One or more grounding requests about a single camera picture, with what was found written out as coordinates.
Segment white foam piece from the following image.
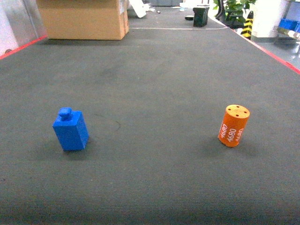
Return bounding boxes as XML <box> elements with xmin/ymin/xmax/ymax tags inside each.
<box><xmin>128</xmin><ymin>0</ymin><xmax>150</xmax><ymax>18</ymax></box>

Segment blue bin on side shelf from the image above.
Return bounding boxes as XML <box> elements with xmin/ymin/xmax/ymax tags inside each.
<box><xmin>278</xmin><ymin>18</ymin><xmax>300</xmax><ymax>32</ymax></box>

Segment orange cylindrical cap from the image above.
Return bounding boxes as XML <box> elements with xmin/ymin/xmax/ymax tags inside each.
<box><xmin>218</xmin><ymin>105</ymin><xmax>250</xmax><ymax>147</ymax></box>

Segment large cardboard box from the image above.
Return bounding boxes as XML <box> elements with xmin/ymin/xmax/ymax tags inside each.
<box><xmin>36</xmin><ymin>0</ymin><xmax>129</xmax><ymax>40</ymax></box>

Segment blue bottle-shaped block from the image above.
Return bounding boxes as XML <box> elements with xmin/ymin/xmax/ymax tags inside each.
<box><xmin>52</xmin><ymin>107</ymin><xmax>89</xmax><ymax>151</ymax></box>

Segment yellow black striped bollard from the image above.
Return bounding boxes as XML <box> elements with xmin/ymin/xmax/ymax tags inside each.
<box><xmin>240</xmin><ymin>11</ymin><xmax>254</xmax><ymax>40</ymax></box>

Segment dark grey conveyor mat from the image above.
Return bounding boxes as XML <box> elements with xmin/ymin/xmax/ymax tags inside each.
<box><xmin>0</xmin><ymin>6</ymin><xmax>300</xmax><ymax>225</ymax></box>

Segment green potted plant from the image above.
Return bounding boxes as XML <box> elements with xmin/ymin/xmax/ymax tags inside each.
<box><xmin>213</xmin><ymin>0</ymin><xmax>256</xmax><ymax>29</ymax></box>

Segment black case on floor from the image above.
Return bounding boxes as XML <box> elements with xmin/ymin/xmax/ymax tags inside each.
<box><xmin>193</xmin><ymin>6</ymin><xmax>209</xmax><ymax>27</ymax></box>

